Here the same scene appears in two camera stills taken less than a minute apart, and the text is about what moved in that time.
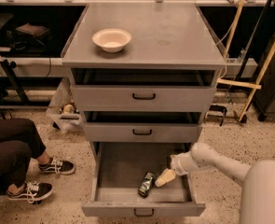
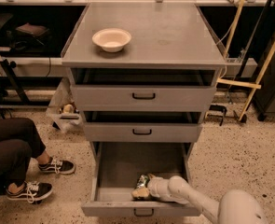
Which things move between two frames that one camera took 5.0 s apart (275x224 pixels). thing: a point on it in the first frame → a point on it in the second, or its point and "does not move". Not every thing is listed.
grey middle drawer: x=143 y=127 does not move
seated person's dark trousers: x=12 y=143 does not move
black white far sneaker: x=61 y=167 does not move
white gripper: x=179 y=165 → x=156 y=188
